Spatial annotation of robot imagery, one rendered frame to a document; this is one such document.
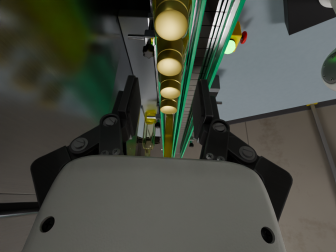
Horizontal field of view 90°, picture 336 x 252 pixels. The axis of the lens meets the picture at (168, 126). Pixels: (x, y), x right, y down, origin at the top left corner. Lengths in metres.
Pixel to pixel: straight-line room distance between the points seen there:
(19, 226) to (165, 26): 0.23
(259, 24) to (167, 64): 0.56
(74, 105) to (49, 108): 0.04
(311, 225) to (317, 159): 0.79
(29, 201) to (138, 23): 0.46
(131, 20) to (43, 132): 0.41
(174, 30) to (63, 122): 0.16
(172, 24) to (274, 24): 0.61
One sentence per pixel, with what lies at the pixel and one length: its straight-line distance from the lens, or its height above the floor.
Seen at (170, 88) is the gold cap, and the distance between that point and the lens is 0.27.
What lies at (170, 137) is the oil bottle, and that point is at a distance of 1.26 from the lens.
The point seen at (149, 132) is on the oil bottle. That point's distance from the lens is 0.89.
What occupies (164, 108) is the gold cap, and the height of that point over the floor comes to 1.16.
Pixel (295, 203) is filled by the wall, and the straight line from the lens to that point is 2.85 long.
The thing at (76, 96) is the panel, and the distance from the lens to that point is 0.25.
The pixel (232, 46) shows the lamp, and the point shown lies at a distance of 0.65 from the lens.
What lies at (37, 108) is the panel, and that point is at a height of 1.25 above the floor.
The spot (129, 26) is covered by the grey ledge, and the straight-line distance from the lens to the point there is 0.56.
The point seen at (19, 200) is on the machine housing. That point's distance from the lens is 0.24.
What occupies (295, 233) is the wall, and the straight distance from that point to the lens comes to 2.87.
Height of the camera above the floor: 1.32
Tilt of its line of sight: 23 degrees down
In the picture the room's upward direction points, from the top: 177 degrees counter-clockwise
